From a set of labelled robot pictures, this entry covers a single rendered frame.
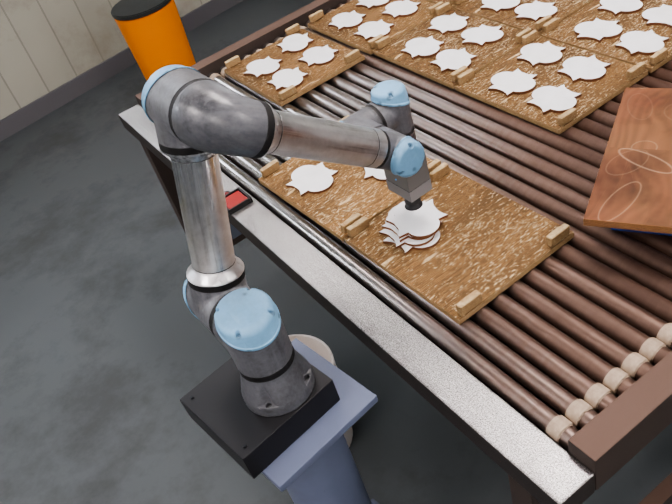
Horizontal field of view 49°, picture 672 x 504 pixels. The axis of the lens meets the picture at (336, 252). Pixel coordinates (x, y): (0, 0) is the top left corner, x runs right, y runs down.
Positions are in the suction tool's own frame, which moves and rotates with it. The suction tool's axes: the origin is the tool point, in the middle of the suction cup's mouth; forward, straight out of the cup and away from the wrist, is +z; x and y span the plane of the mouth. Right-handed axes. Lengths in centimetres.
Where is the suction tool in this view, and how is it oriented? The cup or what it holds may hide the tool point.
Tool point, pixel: (413, 204)
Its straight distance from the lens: 173.9
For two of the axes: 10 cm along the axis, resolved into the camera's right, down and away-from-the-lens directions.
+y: -5.8, -4.2, 7.0
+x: -7.8, 5.4, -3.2
